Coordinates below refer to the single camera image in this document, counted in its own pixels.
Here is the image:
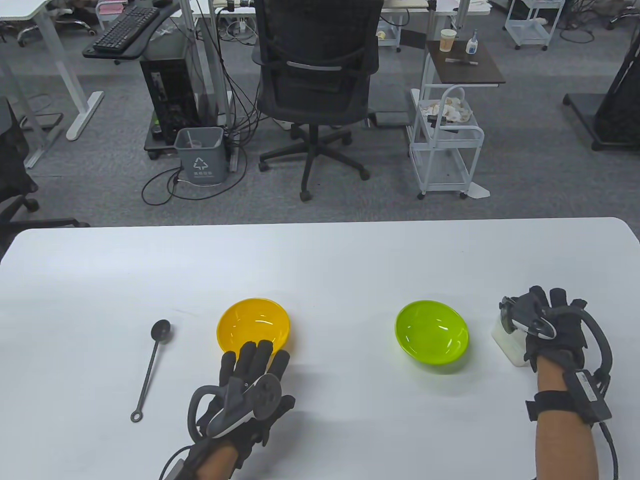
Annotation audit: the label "black and white handheld controller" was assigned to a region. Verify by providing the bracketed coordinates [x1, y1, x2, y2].
[186, 374, 283, 442]
[499, 295, 614, 388]

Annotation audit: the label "person's left hand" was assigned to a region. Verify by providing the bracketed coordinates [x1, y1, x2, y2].
[192, 340, 297, 468]

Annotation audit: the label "crumpled white tissues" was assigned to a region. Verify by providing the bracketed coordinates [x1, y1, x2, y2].
[419, 97, 473, 123]

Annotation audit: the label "small white trolley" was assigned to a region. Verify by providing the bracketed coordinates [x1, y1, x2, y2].
[376, 15, 403, 53]

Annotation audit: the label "black swivel chair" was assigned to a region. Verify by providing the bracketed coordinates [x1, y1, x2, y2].
[0, 97, 91, 251]

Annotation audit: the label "black keyboard tray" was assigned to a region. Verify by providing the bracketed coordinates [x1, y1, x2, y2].
[82, 2, 181, 65]

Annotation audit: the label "person's right hand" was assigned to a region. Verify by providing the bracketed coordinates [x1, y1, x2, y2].
[499, 286, 589, 373]

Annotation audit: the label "green plastic bowl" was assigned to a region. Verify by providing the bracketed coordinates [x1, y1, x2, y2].
[395, 300, 470, 375]

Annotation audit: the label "person's right forearm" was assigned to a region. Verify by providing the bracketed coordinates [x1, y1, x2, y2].
[535, 357, 601, 480]

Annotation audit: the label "white desk with grey legs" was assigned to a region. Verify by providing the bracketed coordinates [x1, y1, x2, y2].
[177, 0, 491, 173]

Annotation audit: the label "white utility cart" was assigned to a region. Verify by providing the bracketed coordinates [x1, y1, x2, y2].
[504, 0, 567, 51]

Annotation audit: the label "dark brown side table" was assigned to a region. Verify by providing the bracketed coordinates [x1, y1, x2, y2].
[426, 40, 507, 88]

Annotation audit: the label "white standing desk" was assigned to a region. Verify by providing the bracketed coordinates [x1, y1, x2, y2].
[0, 0, 106, 171]

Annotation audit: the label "black floor cable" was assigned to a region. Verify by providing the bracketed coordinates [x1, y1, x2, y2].
[141, 145, 248, 206]

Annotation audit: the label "black floor stand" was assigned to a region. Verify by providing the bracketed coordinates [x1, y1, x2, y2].
[562, 47, 640, 152]

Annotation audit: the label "white wire rolling cart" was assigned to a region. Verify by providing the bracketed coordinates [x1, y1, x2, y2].
[407, 84, 486, 201]

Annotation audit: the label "black keyboard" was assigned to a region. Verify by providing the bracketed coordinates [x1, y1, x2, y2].
[92, 5, 161, 53]

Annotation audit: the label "black mesh office chair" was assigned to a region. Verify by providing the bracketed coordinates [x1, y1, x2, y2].
[251, 0, 383, 202]

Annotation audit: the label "grey trash bin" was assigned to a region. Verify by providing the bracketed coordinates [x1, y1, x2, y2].
[173, 127, 227, 185]

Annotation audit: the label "black long-handled spoon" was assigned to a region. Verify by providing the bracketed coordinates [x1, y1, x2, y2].
[131, 320, 172, 423]

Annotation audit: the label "black computer tower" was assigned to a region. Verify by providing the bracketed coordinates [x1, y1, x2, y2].
[139, 52, 203, 146]

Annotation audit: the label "pink box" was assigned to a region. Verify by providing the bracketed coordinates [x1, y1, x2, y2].
[95, 0, 132, 18]

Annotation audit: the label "yellow plastic bowl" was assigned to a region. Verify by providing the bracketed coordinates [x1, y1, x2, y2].
[216, 298, 292, 357]

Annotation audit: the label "clear plastic sugar container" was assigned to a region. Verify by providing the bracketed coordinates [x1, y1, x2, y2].
[491, 310, 531, 368]

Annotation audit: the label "person's left forearm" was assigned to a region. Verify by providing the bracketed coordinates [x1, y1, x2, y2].
[192, 442, 241, 480]

